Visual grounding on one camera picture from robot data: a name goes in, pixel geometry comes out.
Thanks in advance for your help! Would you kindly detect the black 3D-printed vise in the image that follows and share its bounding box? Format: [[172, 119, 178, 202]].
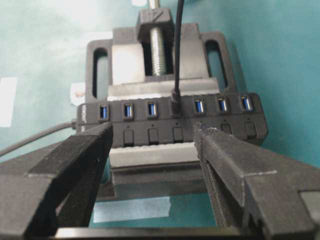
[[84, 8, 239, 202]]

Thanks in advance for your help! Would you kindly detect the black USB cable with plug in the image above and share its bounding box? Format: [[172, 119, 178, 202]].
[[170, 0, 186, 118]]

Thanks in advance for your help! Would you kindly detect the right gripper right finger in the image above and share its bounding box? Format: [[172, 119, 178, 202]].
[[193, 122, 320, 240]]

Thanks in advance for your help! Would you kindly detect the black multi-port USB hub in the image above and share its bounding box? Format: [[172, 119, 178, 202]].
[[75, 93, 269, 148]]

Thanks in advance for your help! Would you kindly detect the silver threaded vise screw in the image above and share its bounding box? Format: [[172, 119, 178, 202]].
[[149, 0, 168, 76]]

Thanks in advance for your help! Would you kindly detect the black hub power cable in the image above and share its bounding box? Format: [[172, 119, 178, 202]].
[[0, 119, 79, 157]]

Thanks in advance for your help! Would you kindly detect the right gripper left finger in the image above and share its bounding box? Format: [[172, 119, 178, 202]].
[[0, 122, 113, 240]]

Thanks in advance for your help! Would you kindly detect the white sticker with black dot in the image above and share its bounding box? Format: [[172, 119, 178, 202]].
[[69, 82, 86, 107]]

